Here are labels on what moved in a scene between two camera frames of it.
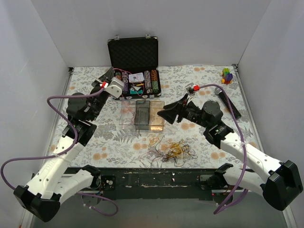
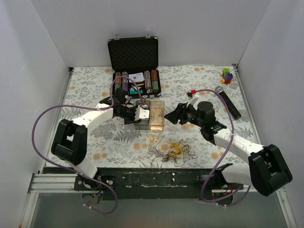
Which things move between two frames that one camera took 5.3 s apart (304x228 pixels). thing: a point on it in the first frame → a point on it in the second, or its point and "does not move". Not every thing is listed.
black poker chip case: [135, 60] does not move
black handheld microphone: [236, 114] does not move
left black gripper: [100, 83] → [132, 116]
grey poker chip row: [147, 81] does not move
